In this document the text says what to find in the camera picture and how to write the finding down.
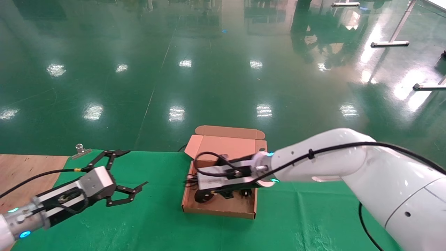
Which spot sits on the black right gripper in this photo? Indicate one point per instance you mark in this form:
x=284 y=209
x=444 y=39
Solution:
x=244 y=191

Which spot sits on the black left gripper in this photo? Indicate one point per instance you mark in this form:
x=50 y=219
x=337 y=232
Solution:
x=62 y=204

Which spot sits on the black computer mouse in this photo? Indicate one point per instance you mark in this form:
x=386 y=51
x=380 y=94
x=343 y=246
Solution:
x=204 y=196

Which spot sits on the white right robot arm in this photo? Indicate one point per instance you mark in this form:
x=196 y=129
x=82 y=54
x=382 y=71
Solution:
x=331 y=167

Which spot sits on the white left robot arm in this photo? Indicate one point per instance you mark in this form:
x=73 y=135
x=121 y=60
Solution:
x=24 y=219

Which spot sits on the open brown cardboard box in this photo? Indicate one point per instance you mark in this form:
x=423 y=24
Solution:
x=226 y=143

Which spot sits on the silver metal binder clip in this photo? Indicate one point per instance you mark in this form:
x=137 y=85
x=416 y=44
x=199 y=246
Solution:
x=82 y=152

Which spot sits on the green table cloth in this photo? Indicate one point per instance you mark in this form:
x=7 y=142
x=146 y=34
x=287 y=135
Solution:
x=139 y=226

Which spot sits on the white metal table leg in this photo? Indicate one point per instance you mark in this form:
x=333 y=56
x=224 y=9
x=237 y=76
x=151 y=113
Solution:
x=345 y=4
x=390 y=43
x=427 y=87

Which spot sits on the white table top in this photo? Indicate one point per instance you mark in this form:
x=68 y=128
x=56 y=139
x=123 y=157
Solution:
x=437 y=3

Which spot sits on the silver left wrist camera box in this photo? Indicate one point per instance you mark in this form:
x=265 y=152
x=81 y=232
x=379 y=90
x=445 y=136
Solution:
x=97 y=183

